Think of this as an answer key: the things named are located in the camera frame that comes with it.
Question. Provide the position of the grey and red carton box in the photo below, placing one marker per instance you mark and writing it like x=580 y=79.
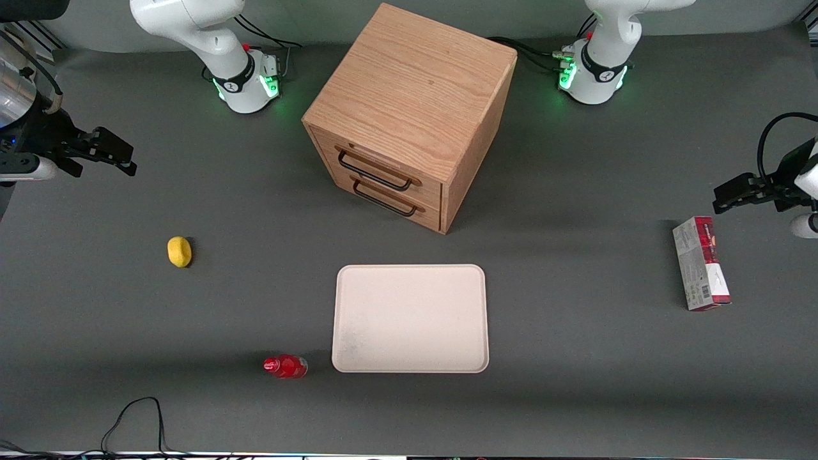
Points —
x=700 y=262

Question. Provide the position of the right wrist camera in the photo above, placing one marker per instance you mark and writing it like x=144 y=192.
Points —
x=35 y=168

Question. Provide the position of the wooden drawer cabinet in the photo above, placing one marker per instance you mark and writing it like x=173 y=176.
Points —
x=415 y=83

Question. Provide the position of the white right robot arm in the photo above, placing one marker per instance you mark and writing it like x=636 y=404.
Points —
x=211 y=38

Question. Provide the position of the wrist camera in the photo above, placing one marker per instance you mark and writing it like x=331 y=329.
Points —
x=35 y=168
x=805 y=227

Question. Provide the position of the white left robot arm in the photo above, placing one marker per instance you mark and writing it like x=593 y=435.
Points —
x=607 y=45

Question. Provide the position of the aluminium frame profile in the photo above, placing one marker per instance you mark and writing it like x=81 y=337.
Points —
x=41 y=35

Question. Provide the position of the beige rectangular tray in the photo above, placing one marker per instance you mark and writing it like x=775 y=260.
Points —
x=410 y=318

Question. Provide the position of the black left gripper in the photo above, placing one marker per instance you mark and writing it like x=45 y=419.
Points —
x=783 y=183

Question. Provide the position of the yellow lemon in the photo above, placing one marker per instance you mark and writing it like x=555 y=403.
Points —
x=179 y=252

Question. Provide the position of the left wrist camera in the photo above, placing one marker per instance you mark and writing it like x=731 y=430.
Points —
x=805 y=227

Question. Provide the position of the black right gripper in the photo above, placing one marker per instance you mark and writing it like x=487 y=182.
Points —
x=46 y=136

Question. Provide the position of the red coke bottle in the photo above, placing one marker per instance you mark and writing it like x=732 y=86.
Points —
x=289 y=367

